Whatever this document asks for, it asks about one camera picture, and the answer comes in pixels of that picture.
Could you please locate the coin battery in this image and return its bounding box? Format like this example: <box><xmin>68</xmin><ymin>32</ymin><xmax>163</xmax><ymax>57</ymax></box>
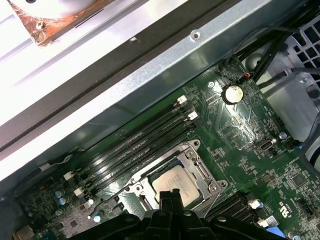
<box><xmin>221</xmin><ymin>83</ymin><xmax>244</xmax><ymax>105</ymax></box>

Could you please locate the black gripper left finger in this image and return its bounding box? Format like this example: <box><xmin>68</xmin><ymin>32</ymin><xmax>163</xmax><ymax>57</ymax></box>
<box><xmin>74</xmin><ymin>191</ymin><xmax>174</xmax><ymax>240</ymax></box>

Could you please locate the blue plastic clip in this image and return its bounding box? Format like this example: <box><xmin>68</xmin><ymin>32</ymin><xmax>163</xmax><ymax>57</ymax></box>
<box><xmin>269</xmin><ymin>225</ymin><xmax>287</xmax><ymax>238</ymax></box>

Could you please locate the black open PC case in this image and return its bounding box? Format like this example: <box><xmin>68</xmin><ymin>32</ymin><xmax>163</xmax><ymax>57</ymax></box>
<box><xmin>0</xmin><ymin>0</ymin><xmax>320</xmax><ymax>201</ymax></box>

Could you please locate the internal USB port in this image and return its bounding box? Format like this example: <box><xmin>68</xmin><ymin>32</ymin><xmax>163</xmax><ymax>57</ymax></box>
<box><xmin>258</xmin><ymin>139</ymin><xmax>276</xmax><ymax>152</ymax></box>

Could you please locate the green motherboard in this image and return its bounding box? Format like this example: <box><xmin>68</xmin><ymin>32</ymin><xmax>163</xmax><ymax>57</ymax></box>
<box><xmin>14</xmin><ymin>53</ymin><xmax>320</xmax><ymax>240</ymax></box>

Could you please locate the silver CPU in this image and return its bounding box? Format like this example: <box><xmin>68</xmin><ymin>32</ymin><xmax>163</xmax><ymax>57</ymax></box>
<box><xmin>151</xmin><ymin>164</ymin><xmax>201</xmax><ymax>208</ymax></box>

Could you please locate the silver drive cage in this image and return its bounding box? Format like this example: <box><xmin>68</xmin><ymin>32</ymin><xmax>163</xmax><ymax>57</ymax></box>
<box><xmin>282</xmin><ymin>22</ymin><xmax>320</xmax><ymax>83</ymax></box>

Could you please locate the wire locking lever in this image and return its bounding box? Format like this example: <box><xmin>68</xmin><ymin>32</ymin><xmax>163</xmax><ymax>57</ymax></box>
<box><xmin>89</xmin><ymin>183</ymin><xmax>141</xmax><ymax>220</ymax></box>

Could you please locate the black cable bundle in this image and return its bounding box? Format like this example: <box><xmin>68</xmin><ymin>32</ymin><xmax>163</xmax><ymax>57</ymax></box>
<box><xmin>252</xmin><ymin>14</ymin><xmax>320</xmax><ymax>83</ymax></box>

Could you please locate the CPU socket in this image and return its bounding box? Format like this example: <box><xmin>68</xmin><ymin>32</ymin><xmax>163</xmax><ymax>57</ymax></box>
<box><xmin>123</xmin><ymin>139</ymin><xmax>229</xmax><ymax>218</ymax></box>

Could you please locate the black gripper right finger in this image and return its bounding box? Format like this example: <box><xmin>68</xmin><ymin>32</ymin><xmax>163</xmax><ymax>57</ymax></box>
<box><xmin>172</xmin><ymin>188</ymin><xmax>272</xmax><ymax>240</ymax></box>

